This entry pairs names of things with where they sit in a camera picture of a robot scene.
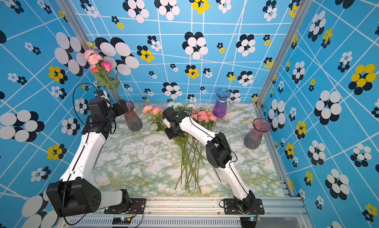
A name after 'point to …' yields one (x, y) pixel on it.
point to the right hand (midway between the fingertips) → (172, 133)
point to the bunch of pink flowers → (194, 159)
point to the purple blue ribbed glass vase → (220, 108)
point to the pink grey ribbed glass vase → (133, 122)
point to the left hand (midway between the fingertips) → (118, 101)
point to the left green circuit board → (121, 220)
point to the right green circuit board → (249, 222)
